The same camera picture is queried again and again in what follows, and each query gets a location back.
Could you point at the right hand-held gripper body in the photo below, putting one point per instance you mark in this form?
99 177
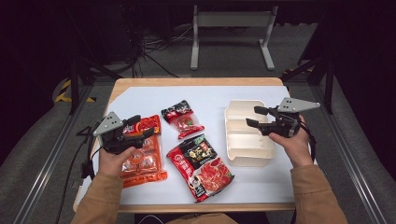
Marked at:
285 124

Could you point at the white paper sheet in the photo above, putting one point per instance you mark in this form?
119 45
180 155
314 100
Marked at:
255 186

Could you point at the aluminium floor rail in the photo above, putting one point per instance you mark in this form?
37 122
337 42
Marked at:
348 155
49 155

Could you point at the person's left hand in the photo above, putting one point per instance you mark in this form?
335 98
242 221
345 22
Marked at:
113 163

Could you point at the yellow black hazard tape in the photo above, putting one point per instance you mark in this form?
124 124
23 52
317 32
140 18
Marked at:
63 93

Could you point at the orange food packet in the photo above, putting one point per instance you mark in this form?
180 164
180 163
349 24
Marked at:
146 161

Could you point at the white divided container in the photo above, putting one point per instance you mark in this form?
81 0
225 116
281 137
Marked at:
246 140

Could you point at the small red black food packet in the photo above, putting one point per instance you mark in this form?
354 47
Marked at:
186 123

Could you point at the person's lap tan clothing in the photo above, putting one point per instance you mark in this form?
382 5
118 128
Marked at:
202 218

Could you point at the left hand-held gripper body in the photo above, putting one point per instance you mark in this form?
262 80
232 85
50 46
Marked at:
113 140

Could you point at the black tripod stand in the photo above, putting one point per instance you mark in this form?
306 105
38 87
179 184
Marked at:
328 81
74 81

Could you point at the person's right hand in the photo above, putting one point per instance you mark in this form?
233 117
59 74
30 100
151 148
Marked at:
297 149

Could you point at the white metal stand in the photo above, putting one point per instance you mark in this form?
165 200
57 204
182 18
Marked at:
233 19

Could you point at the large red black food packet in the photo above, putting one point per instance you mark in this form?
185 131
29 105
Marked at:
211 177

